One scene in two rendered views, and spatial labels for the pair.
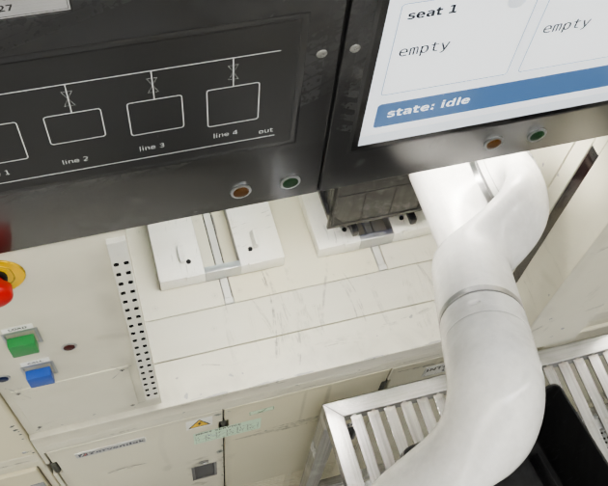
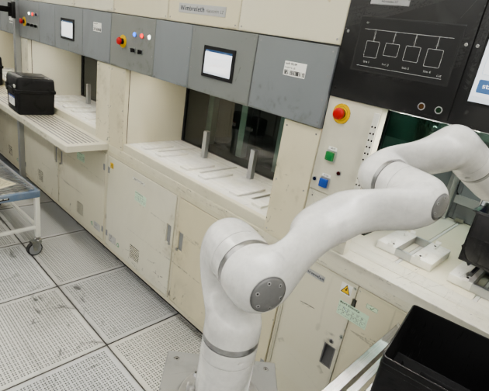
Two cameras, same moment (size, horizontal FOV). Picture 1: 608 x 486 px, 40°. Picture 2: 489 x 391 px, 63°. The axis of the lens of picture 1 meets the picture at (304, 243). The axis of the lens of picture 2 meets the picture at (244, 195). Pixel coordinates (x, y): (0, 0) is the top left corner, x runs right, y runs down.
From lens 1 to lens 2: 1.13 m
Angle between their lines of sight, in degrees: 60
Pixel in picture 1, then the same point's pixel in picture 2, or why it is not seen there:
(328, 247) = (454, 275)
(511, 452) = (441, 136)
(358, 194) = (480, 240)
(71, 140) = (388, 55)
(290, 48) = (456, 38)
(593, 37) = not seen: outside the picture
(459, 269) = not seen: hidden behind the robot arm
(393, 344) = (450, 311)
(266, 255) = (424, 260)
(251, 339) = (391, 270)
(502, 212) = not seen: outside the picture
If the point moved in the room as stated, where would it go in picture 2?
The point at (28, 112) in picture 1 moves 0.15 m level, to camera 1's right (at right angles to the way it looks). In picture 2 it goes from (383, 39) to (421, 43)
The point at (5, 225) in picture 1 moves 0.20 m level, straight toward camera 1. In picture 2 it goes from (357, 86) to (337, 86)
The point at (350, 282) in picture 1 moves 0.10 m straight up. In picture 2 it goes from (453, 292) to (463, 266)
